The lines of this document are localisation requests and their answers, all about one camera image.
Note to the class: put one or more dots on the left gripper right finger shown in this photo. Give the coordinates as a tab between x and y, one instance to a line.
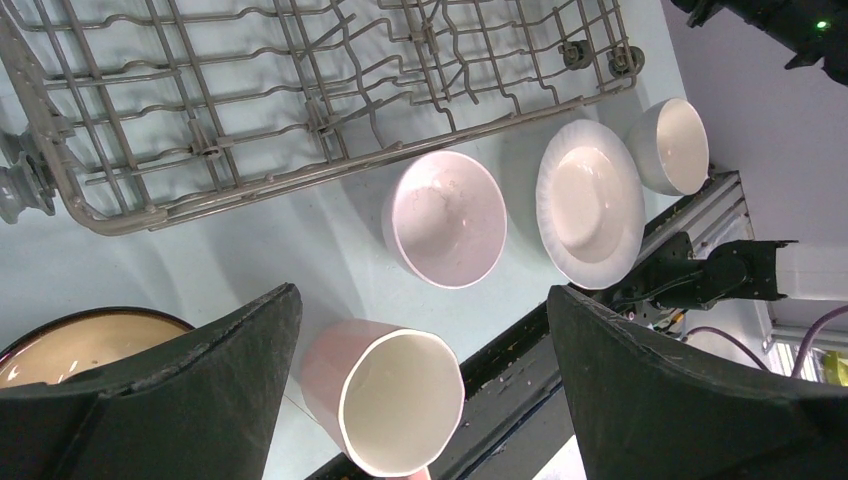
645	406

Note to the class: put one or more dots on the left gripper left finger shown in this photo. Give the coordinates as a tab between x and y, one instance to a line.
201	406

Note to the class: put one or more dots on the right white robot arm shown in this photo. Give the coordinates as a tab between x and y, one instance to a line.
815	31

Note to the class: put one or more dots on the brown rimmed tan bowl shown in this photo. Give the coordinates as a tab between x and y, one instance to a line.
70	345

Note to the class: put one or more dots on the pink mug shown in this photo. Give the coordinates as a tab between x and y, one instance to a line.
390	397

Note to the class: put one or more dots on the white scalloped plate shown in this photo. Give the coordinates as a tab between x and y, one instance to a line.
589	204

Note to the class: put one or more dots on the white ceramic bowl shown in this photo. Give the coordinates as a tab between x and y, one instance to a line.
669	146

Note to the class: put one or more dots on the pink white bowl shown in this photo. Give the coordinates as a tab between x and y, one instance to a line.
445	220

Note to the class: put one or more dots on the grey wire dish rack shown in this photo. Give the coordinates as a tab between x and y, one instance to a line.
140	115

